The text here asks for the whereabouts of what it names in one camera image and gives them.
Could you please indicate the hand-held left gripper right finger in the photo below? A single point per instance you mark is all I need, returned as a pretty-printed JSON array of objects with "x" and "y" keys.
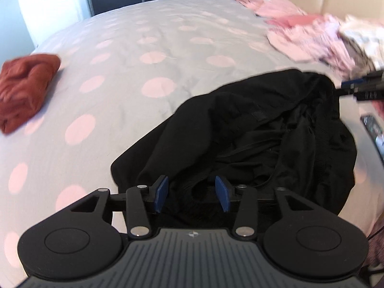
[{"x": 222, "y": 193}]

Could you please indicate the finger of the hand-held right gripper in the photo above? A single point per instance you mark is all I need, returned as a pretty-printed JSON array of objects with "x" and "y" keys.
[
  {"x": 354, "y": 82},
  {"x": 369, "y": 93}
]

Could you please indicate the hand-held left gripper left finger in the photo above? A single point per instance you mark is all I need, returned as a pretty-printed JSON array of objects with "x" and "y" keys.
[{"x": 162, "y": 193}]

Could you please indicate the black garment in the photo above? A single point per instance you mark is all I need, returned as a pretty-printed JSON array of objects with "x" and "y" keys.
[{"x": 255, "y": 132}]

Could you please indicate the black smartphone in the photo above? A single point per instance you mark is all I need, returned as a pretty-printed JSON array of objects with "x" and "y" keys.
[{"x": 373, "y": 129}]

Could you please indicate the white patterned garment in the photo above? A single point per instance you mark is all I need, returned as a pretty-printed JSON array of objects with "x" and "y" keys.
[{"x": 360, "y": 36}]

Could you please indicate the light pink crumpled garment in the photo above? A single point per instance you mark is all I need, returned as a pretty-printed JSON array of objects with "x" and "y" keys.
[{"x": 312, "y": 45}]

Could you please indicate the coral pink garment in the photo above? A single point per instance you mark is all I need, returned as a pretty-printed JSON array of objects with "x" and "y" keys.
[{"x": 297, "y": 21}]

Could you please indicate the bed with pink dotted sheet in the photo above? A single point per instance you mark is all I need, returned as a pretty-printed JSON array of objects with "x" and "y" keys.
[{"x": 135, "y": 81}]

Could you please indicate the pale pink garment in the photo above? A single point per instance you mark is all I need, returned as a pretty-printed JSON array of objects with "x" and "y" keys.
[{"x": 264, "y": 3}]

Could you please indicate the person's purple clothing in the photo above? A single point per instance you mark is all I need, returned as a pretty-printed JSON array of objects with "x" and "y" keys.
[{"x": 377, "y": 258}]

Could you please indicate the folded rust red garment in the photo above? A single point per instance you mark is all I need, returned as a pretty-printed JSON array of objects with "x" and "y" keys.
[{"x": 24, "y": 87}]

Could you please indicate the white room door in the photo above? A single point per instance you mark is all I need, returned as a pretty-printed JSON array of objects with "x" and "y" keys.
[{"x": 45, "y": 6}]

